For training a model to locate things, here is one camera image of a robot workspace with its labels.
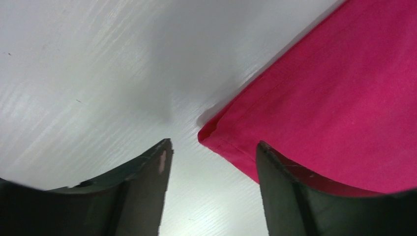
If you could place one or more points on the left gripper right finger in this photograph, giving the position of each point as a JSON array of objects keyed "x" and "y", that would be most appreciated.
[{"x": 300, "y": 202}]

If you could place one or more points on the magenta t shirt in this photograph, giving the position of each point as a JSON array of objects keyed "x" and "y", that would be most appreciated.
[{"x": 341, "y": 102}]

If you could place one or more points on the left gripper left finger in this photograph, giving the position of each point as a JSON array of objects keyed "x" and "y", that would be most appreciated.
[{"x": 127, "y": 200}]

